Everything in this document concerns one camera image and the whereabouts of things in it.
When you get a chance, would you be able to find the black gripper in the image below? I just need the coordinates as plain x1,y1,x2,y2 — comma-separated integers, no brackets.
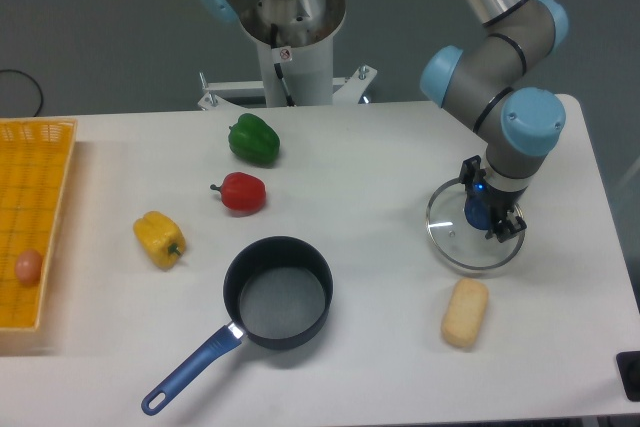
459,155,529,242

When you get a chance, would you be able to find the glass lid with blue knob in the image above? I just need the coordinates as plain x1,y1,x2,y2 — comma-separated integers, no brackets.
426,179,525,274

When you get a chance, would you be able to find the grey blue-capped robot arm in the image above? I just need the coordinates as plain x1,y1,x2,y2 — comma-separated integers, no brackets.
200,0,569,242

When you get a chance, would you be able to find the beige bread loaf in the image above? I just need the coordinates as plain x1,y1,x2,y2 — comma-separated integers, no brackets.
441,278,489,348

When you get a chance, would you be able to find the black box at table edge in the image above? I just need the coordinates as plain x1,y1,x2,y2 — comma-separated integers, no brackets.
616,351,640,402

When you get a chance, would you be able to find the green bell pepper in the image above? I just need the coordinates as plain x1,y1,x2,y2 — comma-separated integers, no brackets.
228,113,280,165

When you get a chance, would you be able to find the red bell pepper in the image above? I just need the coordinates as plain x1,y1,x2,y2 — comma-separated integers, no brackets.
210,172,267,213

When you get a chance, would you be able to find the yellow bell pepper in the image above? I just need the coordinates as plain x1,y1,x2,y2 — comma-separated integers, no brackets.
133,211,186,270

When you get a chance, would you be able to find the yellow plastic basket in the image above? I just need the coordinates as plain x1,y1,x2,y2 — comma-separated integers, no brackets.
1,118,77,332

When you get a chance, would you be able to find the brown egg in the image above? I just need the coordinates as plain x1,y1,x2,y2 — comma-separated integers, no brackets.
14,249,43,286

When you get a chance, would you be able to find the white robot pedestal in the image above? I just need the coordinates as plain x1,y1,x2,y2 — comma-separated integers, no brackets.
198,0,377,110

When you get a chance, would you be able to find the dark saucepan with blue handle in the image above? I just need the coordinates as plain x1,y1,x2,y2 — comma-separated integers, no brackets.
141,236,334,416

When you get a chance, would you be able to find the black cable on pedestal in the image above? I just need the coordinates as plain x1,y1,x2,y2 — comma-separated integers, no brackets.
269,22,297,108

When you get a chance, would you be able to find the black cable on floor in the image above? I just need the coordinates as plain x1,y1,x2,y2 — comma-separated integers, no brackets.
0,68,44,118

